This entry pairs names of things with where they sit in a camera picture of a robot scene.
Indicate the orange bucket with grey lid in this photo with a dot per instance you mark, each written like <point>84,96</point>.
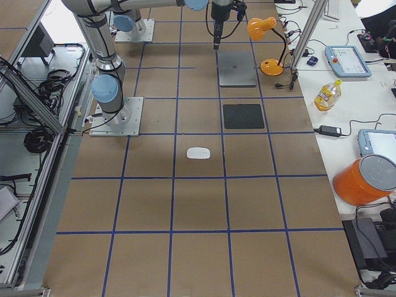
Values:
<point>367,179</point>

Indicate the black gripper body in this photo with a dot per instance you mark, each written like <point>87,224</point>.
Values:
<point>219,12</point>

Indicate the white keyboard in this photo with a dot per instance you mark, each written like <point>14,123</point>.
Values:
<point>331,10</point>

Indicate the aluminium frame post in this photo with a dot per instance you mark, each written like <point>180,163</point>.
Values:
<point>308,30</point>

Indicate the blue teach pendant near lamp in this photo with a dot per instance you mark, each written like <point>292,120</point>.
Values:
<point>346,62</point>

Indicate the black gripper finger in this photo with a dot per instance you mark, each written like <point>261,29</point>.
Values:
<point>217,34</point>

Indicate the white computer mouse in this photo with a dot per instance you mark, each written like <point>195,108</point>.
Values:
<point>198,153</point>

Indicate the grey closed laptop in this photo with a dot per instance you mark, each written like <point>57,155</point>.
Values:
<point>236,69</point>

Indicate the yellow drink bottle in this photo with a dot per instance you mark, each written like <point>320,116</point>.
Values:
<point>328,95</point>

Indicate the black mousepad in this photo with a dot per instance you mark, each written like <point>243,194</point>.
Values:
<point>243,116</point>

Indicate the small blue device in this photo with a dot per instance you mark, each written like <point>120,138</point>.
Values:
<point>312,61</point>

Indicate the black power adapter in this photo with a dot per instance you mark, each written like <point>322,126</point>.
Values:
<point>328,131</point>

